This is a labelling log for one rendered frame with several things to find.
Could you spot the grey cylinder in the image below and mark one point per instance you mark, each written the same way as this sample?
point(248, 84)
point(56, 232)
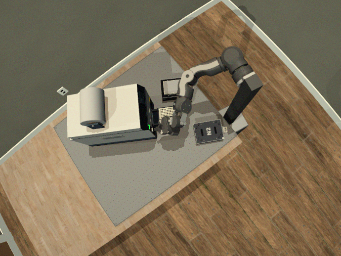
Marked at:
point(92, 106)

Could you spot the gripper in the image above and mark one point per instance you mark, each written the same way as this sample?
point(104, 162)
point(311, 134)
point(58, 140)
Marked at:
point(164, 127)

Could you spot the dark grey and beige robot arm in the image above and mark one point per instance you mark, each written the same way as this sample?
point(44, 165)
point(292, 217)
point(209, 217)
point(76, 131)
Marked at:
point(231, 59)

